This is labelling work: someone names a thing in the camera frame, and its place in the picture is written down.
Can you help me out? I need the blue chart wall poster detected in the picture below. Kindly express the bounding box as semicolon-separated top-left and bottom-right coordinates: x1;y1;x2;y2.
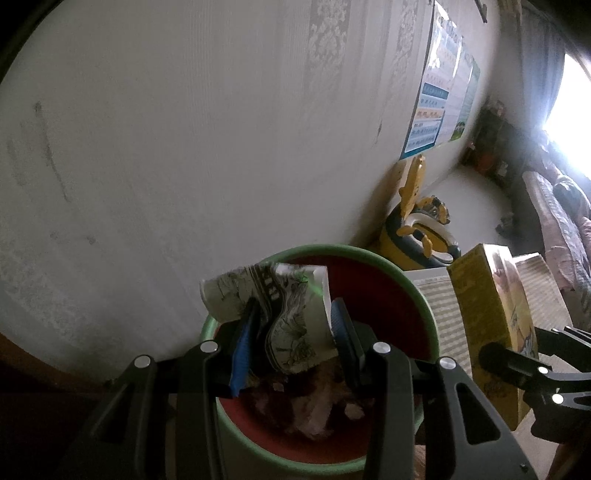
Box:
399;0;464;161

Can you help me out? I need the white chart wall poster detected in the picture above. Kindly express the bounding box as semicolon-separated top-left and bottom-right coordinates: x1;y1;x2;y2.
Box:
436;39;474;146

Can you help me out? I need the bed with plaid sheet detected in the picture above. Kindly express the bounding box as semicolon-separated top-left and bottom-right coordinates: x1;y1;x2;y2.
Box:
524;171;591;296

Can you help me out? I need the pink snack wrapper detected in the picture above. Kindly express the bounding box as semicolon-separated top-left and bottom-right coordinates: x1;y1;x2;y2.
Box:
259;369;370;439

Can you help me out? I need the dark wooden shelf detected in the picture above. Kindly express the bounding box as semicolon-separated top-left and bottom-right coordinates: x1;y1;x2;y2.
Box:
462;99;527;185

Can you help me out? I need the yellow potty chair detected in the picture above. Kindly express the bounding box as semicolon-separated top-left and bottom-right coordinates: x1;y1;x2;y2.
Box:
379;154;462;271

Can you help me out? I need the yellow snack box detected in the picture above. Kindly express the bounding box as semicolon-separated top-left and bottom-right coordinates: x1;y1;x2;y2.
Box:
447;243;539;430

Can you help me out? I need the bright window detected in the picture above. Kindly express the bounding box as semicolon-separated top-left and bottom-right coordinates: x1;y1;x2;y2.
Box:
542;53;591;185

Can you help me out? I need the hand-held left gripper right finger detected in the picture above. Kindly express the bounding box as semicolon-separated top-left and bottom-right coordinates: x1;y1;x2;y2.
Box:
330;298;541;480

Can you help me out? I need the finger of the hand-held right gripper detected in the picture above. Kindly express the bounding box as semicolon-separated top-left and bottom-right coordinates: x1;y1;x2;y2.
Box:
479;343;591;444
536;325;591;347

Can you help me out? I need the grey curtain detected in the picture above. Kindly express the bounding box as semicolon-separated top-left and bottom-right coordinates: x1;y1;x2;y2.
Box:
519;0;568;134

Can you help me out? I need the yellow black toy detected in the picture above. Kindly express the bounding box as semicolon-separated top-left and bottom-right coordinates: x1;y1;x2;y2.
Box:
416;196;451;227

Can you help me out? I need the green wall poster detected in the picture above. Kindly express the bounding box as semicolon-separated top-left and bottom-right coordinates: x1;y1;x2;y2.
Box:
449;55;482;141

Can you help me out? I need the white printed wrapper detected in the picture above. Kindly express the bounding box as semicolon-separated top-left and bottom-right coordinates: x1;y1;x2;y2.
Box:
200;262;338;374

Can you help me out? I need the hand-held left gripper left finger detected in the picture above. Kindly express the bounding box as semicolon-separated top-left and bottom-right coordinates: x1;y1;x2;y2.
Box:
55;298;262;480

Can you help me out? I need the green bin with red inside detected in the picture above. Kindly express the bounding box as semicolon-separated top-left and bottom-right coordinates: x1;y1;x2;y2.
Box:
199;244;439;478

